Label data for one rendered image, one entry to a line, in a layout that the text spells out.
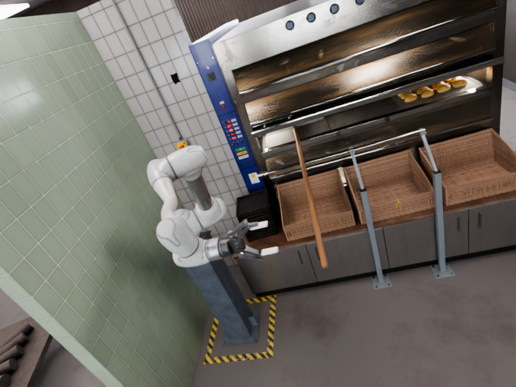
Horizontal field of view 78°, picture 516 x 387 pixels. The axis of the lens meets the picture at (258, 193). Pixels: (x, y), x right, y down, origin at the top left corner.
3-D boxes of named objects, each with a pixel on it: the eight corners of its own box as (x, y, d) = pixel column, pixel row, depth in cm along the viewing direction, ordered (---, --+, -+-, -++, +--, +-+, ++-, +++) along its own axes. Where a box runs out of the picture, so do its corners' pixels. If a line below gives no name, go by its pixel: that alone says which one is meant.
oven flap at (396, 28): (240, 95, 248) (233, 68, 245) (493, 10, 210) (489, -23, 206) (238, 94, 244) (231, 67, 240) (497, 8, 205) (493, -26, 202)
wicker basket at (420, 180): (347, 193, 288) (342, 167, 275) (412, 176, 277) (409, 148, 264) (361, 226, 247) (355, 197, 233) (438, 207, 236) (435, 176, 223)
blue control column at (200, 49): (276, 170, 498) (225, 23, 392) (286, 168, 494) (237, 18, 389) (276, 258, 335) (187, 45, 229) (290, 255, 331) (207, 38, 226)
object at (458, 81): (385, 85, 311) (384, 80, 308) (437, 69, 301) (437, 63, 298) (406, 104, 260) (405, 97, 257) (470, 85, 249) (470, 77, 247)
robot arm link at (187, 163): (195, 216, 233) (222, 201, 237) (204, 233, 225) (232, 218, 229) (160, 150, 166) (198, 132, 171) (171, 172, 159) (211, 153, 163)
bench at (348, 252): (259, 259, 341) (239, 217, 313) (511, 206, 289) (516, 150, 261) (256, 302, 294) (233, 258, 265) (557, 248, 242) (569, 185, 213)
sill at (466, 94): (262, 153, 281) (261, 150, 279) (487, 89, 243) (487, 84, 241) (262, 157, 276) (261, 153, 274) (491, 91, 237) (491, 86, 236)
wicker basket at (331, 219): (284, 208, 301) (276, 184, 287) (344, 193, 290) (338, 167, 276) (286, 242, 260) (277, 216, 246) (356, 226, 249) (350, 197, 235)
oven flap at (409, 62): (252, 125, 261) (244, 101, 257) (493, 50, 222) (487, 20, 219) (251, 125, 257) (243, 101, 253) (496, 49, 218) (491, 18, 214)
